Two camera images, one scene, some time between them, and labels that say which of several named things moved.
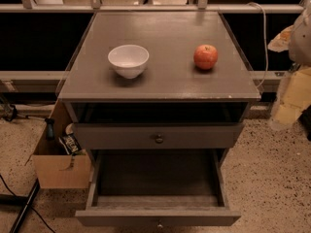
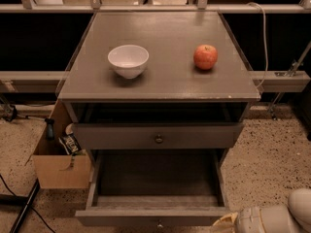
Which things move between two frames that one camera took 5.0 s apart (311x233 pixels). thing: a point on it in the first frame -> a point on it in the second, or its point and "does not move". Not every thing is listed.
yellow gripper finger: (280, 43) -> (225, 223)
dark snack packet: (70, 144) does not move
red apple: (205, 56) does not move
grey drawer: (157, 187) does not move
